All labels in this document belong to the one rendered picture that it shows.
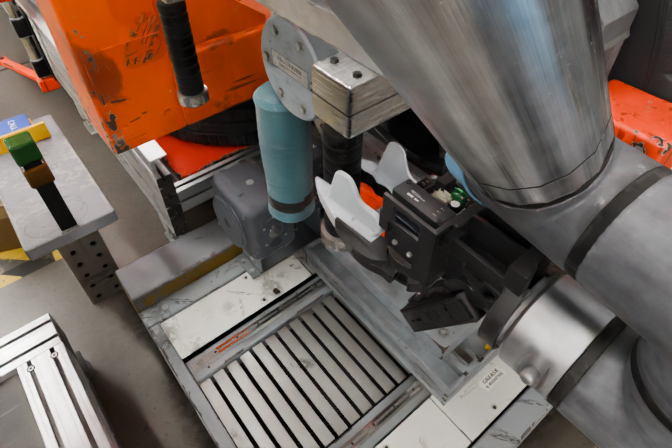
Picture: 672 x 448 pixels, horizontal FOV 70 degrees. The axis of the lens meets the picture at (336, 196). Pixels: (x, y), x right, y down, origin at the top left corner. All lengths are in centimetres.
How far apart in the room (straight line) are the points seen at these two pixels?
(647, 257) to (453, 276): 16
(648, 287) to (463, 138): 12
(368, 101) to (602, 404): 25
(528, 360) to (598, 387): 4
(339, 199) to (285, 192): 43
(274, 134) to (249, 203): 32
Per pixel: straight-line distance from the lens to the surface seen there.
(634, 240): 26
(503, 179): 22
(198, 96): 73
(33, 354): 120
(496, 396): 121
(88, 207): 109
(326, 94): 39
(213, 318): 128
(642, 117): 53
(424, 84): 16
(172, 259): 135
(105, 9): 94
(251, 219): 104
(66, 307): 154
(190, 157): 142
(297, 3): 45
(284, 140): 76
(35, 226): 110
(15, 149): 93
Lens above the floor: 114
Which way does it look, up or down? 45 degrees down
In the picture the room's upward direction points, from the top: straight up
